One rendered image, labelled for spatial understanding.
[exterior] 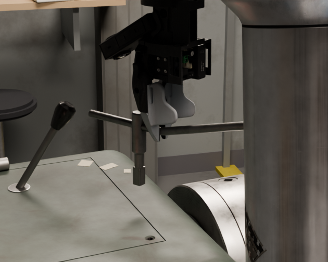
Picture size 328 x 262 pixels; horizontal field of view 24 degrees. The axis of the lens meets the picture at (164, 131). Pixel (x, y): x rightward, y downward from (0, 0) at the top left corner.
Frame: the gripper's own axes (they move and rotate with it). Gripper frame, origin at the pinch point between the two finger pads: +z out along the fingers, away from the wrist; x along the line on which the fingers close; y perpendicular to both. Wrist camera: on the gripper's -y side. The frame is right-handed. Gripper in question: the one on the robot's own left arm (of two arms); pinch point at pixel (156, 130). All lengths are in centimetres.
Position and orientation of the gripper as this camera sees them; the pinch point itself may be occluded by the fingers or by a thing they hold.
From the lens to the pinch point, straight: 110.7
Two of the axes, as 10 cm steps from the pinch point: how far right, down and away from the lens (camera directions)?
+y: 7.9, 1.8, -5.9
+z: 0.1, 9.5, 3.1
